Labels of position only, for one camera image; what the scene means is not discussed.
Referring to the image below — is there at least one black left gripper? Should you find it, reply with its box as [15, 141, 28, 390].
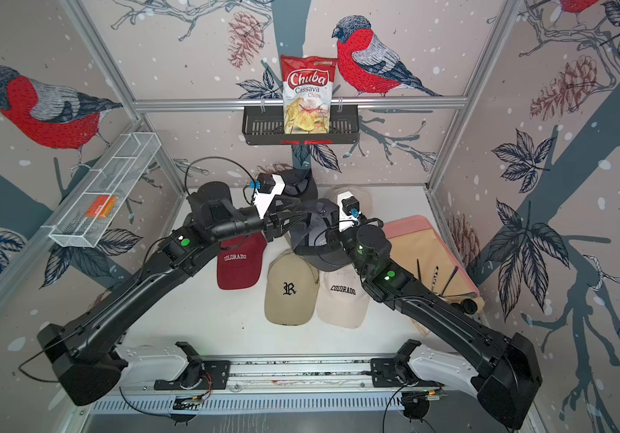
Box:
[210, 193, 306, 244]

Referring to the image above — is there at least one dark grey baseball cap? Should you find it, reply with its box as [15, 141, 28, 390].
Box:
[288, 198, 351, 272]

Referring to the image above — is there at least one black baseball cap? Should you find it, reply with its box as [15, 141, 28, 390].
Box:
[279, 169, 318, 201]

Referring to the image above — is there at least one red baseball cap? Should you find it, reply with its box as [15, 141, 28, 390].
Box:
[216, 233, 267, 290]

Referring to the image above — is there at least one cream Colorado baseball cap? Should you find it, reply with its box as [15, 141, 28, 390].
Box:
[315, 266, 371, 329]

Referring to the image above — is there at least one khaki baseball cap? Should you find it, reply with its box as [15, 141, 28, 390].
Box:
[264, 250, 320, 326]

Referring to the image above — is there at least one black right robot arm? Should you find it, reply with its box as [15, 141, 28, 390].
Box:
[329, 224, 542, 429]

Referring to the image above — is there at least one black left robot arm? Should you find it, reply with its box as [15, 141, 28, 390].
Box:
[37, 175, 301, 406]

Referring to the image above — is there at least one pink plastic tray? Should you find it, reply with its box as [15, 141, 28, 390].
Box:
[382, 215, 479, 296]

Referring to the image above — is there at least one Chuba cassava chips bag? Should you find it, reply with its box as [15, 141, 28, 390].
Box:
[281, 56, 337, 135]

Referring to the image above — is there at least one orange box in basket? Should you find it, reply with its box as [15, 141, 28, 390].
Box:
[86, 195, 118, 218]

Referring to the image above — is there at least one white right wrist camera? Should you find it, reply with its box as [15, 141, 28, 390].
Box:
[337, 191, 361, 232]

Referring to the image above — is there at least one black wall basket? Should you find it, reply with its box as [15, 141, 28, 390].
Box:
[243, 106, 360, 145]

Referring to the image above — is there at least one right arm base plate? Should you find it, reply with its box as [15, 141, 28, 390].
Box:
[371, 358, 442, 388]

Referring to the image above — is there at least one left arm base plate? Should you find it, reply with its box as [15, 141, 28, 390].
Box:
[153, 360, 232, 392]

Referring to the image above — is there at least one white wire wall basket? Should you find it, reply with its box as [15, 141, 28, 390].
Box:
[41, 132, 161, 248]

